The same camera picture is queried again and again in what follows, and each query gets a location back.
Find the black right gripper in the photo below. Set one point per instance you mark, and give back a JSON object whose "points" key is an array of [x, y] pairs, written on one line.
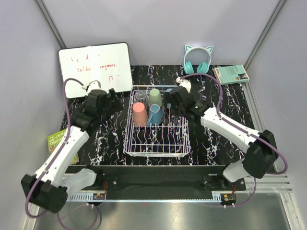
{"points": [[168, 100]]}

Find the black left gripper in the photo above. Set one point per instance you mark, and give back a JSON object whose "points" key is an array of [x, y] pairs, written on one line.
{"points": [[117, 103]]}

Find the green plastic cup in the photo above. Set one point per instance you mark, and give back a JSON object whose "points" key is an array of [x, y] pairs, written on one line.
{"points": [[155, 97]]}

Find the light blue handled mug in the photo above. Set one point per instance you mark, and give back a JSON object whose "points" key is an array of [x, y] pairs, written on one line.
{"points": [[155, 116]]}

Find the clear glass cup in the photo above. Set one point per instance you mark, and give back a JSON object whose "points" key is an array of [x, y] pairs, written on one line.
{"points": [[141, 96]]}

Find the pink plastic cup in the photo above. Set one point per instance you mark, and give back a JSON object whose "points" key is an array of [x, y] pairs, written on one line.
{"points": [[140, 116]]}

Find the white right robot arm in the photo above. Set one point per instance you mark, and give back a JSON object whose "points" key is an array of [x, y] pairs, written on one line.
{"points": [[259, 147]]}

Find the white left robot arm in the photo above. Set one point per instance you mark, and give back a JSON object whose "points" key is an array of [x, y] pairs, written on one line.
{"points": [[47, 188]]}

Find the white whiteboard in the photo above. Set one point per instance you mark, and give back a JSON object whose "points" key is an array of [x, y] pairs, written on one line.
{"points": [[108, 64]]}

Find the teal cat ear headphones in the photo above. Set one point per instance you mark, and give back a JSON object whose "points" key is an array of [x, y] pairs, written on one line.
{"points": [[197, 59]]}

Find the teal book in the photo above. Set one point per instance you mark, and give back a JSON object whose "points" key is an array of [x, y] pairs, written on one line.
{"points": [[231, 74]]}

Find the green treehouse book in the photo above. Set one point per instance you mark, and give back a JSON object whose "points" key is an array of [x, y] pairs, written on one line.
{"points": [[54, 139]]}

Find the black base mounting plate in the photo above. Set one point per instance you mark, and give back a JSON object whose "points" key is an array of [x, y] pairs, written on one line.
{"points": [[120, 177]]}

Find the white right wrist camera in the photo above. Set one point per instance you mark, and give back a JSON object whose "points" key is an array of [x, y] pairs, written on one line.
{"points": [[184, 83]]}

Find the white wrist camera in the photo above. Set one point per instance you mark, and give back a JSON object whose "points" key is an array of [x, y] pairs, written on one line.
{"points": [[184, 83], [93, 85]]}

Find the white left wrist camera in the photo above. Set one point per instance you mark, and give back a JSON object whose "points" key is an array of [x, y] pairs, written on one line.
{"points": [[93, 85]]}

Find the grey cable duct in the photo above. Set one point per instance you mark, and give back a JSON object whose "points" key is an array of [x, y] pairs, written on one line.
{"points": [[95, 197]]}

